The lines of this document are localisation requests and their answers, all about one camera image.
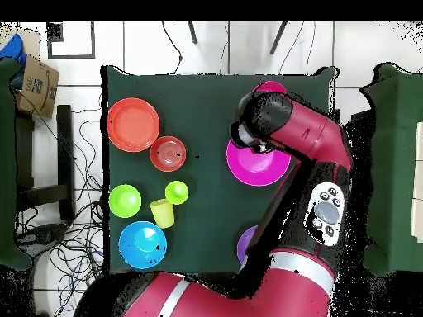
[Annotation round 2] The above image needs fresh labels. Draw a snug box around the blue object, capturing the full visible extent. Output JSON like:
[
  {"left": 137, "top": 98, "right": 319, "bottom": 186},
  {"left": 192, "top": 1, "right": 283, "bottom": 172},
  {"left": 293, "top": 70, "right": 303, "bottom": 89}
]
[{"left": 0, "top": 32, "right": 27, "bottom": 67}]

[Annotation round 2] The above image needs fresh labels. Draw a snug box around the black chair frame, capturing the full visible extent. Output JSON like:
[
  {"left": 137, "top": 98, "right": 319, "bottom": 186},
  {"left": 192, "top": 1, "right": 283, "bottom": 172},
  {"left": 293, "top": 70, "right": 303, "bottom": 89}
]
[{"left": 14, "top": 104, "right": 75, "bottom": 223}]

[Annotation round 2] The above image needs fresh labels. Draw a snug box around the small crimson pink bowl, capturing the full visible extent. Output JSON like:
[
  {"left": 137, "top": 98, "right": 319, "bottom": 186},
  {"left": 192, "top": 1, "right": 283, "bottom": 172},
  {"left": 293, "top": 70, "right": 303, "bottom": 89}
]
[{"left": 252, "top": 80, "right": 288, "bottom": 96}]

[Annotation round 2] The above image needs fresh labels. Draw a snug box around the lime green cup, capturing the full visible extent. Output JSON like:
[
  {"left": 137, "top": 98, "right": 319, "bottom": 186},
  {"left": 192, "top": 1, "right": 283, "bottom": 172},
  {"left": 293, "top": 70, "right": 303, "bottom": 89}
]
[{"left": 164, "top": 180, "right": 190, "bottom": 206}]

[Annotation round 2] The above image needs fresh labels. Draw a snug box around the small orange bowl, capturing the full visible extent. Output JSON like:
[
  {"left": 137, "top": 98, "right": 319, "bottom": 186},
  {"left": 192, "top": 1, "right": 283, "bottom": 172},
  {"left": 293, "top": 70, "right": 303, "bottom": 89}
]
[{"left": 149, "top": 135, "right": 188, "bottom": 173}]

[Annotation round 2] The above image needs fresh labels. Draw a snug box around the large magenta bowl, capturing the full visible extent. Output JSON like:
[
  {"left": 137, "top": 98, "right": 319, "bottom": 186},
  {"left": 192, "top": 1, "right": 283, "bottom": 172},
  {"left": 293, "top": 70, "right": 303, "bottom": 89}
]
[{"left": 226, "top": 138, "right": 292, "bottom": 187}]

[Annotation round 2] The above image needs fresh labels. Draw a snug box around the large orange bowl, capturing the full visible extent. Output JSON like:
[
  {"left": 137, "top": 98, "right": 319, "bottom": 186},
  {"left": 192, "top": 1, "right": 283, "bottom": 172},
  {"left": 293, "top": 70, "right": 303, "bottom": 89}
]
[{"left": 106, "top": 97, "right": 161, "bottom": 154}]

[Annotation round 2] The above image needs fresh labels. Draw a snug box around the small green bowl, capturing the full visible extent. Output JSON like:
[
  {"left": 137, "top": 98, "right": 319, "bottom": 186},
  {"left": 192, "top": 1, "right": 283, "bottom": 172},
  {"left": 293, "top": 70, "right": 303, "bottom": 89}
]
[{"left": 107, "top": 183, "right": 143, "bottom": 220}]

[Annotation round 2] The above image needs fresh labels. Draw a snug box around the black square floor frame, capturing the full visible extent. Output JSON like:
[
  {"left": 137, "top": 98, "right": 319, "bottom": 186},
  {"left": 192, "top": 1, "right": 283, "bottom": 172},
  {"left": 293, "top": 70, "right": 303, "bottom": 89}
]
[{"left": 46, "top": 21, "right": 96, "bottom": 60}]

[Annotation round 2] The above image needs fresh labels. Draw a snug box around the black cable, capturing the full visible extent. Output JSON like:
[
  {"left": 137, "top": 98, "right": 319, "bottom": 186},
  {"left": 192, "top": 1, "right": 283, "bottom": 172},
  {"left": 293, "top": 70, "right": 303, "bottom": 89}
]
[{"left": 161, "top": 21, "right": 183, "bottom": 75}]

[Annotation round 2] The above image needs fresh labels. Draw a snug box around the white box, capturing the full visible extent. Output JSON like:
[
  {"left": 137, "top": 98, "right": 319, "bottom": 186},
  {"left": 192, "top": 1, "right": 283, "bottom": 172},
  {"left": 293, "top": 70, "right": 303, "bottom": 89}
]
[{"left": 410, "top": 121, "right": 423, "bottom": 244}]

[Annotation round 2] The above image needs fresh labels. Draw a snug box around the green cloth side table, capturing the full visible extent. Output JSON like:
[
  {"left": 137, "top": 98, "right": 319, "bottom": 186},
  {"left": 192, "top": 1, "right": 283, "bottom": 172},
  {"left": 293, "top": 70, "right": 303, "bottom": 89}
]
[
  {"left": 358, "top": 63, "right": 423, "bottom": 277},
  {"left": 0, "top": 57, "right": 34, "bottom": 272}
]

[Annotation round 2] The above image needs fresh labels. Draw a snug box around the yellow cup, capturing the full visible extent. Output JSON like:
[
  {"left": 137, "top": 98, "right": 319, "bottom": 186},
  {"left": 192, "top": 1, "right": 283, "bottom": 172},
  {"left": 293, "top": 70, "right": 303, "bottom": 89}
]
[{"left": 150, "top": 198, "right": 175, "bottom": 229}]

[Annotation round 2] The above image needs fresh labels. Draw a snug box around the purple bowl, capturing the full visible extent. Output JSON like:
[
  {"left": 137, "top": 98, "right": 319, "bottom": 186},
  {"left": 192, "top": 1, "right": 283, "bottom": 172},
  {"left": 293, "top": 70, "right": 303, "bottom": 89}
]
[{"left": 236, "top": 225, "right": 259, "bottom": 265}]

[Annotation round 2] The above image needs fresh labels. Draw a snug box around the blue bowl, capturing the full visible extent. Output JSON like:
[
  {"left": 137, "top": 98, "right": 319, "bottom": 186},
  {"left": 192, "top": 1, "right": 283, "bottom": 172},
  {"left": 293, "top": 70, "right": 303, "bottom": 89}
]
[{"left": 117, "top": 220, "right": 169, "bottom": 270}]

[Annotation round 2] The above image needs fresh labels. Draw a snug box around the tangle of black cables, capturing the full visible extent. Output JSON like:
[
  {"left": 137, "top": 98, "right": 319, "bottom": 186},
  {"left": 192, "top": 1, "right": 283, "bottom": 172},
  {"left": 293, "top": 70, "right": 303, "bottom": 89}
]
[{"left": 14, "top": 108, "right": 110, "bottom": 317}]

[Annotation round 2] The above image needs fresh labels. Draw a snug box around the dark green tablecloth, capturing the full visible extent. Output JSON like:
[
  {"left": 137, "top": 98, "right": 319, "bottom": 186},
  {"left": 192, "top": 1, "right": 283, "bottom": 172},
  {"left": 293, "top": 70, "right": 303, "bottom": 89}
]
[{"left": 100, "top": 64, "right": 340, "bottom": 276}]

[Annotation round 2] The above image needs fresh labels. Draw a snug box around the cardboard box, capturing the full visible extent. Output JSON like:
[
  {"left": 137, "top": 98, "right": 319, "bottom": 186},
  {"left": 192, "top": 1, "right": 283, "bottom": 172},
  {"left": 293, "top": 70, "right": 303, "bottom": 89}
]
[{"left": 14, "top": 54, "right": 60, "bottom": 119}]

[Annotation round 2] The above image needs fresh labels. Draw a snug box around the dark grey pedestal leg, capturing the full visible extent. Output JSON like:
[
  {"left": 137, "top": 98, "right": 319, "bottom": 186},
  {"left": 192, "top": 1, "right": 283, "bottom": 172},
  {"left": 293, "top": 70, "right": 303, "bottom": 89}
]
[{"left": 14, "top": 222, "right": 69, "bottom": 252}]

